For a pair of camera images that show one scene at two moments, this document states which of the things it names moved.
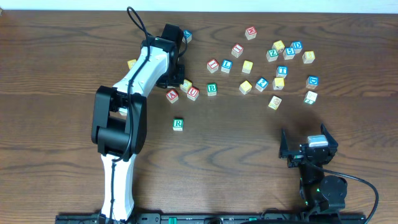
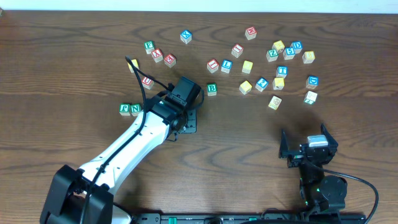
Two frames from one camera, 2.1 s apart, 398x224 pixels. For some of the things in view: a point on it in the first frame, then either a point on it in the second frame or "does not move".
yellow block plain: x=130 y=63 does not move
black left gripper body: x=173 y=78 -> x=191 y=120
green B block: x=211 y=89 does not move
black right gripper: x=306 y=152 does not move
